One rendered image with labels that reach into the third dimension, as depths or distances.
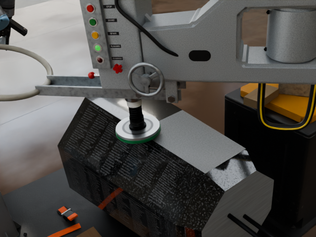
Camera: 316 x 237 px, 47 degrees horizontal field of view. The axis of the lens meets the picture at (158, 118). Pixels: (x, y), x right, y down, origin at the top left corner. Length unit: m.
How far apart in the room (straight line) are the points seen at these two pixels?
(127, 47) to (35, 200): 1.68
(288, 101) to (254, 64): 0.76
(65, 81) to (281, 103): 1.16
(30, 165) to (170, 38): 2.11
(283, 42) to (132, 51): 0.56
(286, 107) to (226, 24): 0.85
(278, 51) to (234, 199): 0.64
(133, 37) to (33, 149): 2.18
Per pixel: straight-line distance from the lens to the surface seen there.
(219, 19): 1.33
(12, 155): 3.41
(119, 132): 1.70
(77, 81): 1.78
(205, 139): 1.69
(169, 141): 1.69
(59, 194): 2.80
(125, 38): 1.42
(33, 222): 2.66
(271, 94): 2.08
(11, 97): 1.71
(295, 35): 1.35
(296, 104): 2.09
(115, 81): 1.51
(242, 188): 1.60
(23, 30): 2.09
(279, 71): 1.39
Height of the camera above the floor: 1.80
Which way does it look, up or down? 31 degrees down
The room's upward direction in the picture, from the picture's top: 6 degrees counter-clockwise
